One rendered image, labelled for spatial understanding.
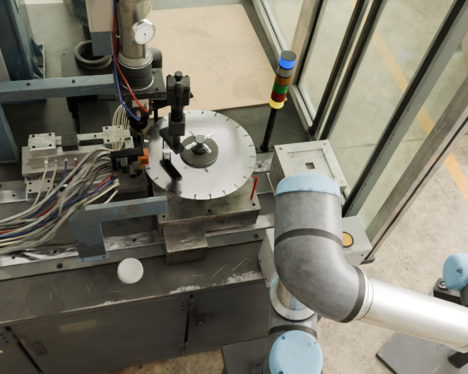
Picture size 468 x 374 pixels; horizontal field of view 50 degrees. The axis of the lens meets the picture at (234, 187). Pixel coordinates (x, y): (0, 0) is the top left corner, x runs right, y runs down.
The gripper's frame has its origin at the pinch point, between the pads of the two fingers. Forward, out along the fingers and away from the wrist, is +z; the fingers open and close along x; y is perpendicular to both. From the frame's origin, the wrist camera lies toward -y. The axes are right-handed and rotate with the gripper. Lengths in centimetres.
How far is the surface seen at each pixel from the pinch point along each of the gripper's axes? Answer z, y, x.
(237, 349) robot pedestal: 16, -38, -33
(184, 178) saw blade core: -4, -76, -12
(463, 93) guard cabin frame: -51, -28, 13
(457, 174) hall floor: 91, -9, 147
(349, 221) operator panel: 1.3, -34.3, 11.1
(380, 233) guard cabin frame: -0.4, -25.5, 12.4
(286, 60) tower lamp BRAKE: -25, -73, 26
